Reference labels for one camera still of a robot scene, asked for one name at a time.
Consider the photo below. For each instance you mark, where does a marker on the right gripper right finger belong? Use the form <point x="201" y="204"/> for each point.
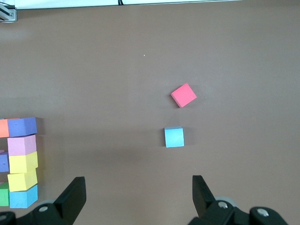
<point x="202" y="201"/>

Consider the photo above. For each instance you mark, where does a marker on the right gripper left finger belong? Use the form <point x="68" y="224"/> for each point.
<point x="70" y="201"/>

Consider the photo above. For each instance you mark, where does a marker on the light blue foam cube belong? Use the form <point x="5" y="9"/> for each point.
<point x="174" y="137"/>
<point x="23" y="197"/>

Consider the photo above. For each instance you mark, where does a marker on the yellow foam cube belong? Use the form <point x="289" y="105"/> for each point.
<point x="23" y="162"/>
<point x="22" y="180"/>

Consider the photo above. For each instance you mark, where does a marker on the green foam cube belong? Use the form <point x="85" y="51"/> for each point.
<point x="4" y="195"/>

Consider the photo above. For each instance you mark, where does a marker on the pink foam cube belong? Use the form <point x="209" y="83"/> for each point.
<point x="21" y="145"/>

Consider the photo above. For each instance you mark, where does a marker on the purple foam cube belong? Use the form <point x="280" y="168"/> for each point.
<point x="4" y="162"/>
<point x="22" y="127"/>

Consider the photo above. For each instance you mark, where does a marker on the orange foam cube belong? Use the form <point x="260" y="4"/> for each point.
<point x="4" y="128"/>

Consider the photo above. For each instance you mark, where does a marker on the red foam cube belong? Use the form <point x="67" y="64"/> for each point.
<point x="184" y="95"/>

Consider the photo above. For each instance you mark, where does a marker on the large table mat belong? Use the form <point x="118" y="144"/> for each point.
<point x="117" y="70"/>

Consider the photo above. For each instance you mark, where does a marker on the metal mount bracket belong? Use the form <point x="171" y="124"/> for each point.
<point x="8" y="14"/>

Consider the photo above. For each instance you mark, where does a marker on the white table edge rail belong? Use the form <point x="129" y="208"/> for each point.
<point x="164" y="2"/>

